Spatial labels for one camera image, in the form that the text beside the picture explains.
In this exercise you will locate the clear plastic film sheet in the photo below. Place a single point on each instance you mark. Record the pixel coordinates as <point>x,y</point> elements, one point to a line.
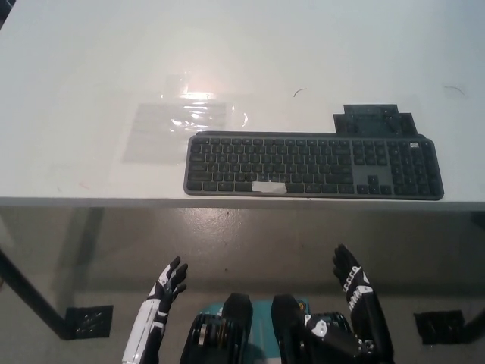
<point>166,132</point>

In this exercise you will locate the black robot legs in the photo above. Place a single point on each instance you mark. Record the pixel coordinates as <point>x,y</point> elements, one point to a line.
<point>242,333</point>

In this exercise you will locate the black mount plate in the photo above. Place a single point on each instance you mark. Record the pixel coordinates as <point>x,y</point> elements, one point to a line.
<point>373,121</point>

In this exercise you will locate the white tape strip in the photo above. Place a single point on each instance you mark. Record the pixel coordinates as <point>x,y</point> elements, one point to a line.
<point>269,187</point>

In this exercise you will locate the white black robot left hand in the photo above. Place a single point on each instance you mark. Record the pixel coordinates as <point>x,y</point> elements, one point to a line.
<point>151,322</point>

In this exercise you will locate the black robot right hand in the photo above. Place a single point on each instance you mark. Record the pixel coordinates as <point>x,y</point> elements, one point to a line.
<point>365,314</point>

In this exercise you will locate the dark grey computer keyboard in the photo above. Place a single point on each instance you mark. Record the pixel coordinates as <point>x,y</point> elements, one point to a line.
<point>314,167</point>

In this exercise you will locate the black slanted table leg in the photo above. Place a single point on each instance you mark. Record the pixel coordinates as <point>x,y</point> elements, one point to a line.
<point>30,292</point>

